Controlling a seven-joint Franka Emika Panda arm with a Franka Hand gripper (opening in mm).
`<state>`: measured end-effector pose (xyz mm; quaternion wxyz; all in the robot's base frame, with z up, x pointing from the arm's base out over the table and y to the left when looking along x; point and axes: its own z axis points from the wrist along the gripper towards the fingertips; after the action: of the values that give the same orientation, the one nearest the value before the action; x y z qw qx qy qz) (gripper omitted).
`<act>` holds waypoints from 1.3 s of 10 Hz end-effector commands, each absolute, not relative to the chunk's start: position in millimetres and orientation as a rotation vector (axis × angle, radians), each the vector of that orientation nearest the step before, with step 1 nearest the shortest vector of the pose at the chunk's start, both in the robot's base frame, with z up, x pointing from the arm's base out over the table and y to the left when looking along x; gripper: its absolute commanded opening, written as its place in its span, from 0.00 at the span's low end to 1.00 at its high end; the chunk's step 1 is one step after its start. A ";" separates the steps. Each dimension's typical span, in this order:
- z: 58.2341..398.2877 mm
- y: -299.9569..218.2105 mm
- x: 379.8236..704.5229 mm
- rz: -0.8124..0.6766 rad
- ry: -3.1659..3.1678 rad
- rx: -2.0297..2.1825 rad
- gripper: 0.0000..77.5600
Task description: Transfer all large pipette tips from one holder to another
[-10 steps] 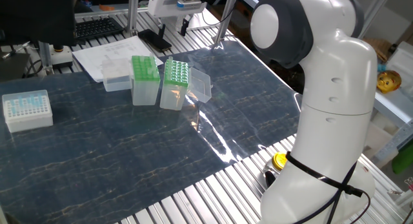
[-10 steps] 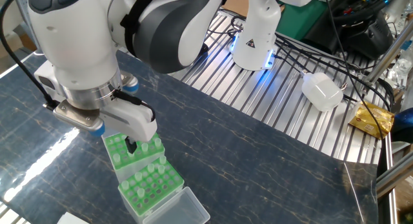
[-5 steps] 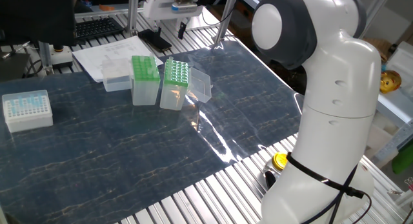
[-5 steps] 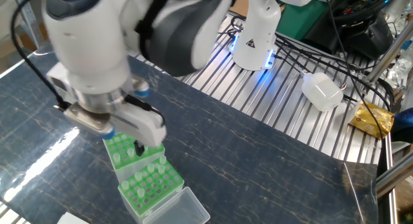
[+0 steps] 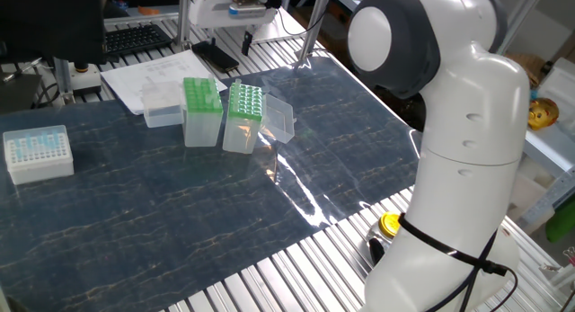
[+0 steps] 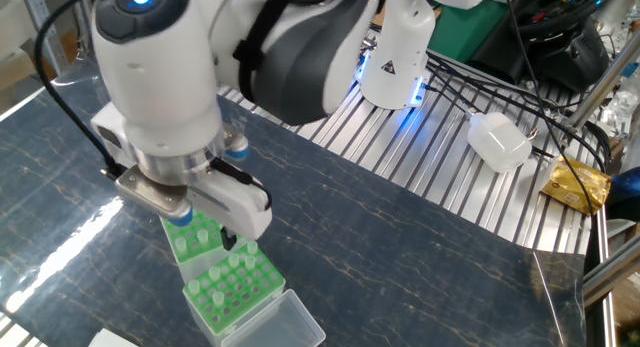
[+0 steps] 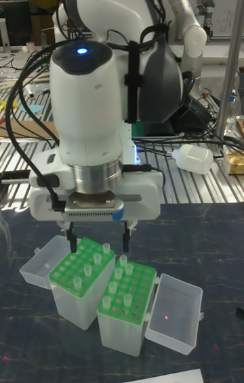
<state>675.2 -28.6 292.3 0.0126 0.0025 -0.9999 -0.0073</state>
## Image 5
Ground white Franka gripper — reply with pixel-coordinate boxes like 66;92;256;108
188;0;279;57

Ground translucent tip box green rack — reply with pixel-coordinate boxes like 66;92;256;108
222;77;296;155
141;76;225;148

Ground white tip box blue tips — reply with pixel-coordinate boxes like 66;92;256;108
2;124;75;186

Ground black smartphone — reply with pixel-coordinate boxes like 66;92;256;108
191;40;241;74

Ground black keyboard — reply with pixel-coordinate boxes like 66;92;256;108
103;22;174;58

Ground white paper sheet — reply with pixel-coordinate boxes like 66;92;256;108
101;49;228;116

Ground white stand base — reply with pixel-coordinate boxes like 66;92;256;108
70;62;103;96

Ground black monitor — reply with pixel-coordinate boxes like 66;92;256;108
0;0;108;67

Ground dark marble pattern mat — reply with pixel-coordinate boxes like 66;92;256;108
0;55;423;312

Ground silver metal bar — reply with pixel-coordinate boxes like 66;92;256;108
1;56;44;84

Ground black box device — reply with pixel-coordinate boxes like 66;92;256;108
0;71;44;115

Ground glass jar gold lid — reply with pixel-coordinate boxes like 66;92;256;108
366;211;402;266

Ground golden toy figure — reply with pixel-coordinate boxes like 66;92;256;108
527;97;561;132

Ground white foam block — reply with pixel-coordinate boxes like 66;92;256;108
507;167;547;223

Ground white metal shelf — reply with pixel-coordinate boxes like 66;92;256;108
523;122;575;178

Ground grey slotted angle beam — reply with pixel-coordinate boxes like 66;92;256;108
516;167;575;235

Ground white pedestal metal base plate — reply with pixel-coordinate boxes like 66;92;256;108
251;19;311;46

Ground aluminium frame post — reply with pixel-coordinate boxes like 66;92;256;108
173;0;195;52
496;0;549;57
53;55;75;106

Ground thin black cable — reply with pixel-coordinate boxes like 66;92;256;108
274;8;325;39

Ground aluminium frame rail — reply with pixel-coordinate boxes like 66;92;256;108
103;5;190;26

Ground black cable loop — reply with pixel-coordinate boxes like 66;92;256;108
31;80;62;110

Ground thick black cable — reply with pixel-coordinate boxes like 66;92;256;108
424;230;499;312

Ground thin dark red cable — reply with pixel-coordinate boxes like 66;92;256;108
489;266;520;312

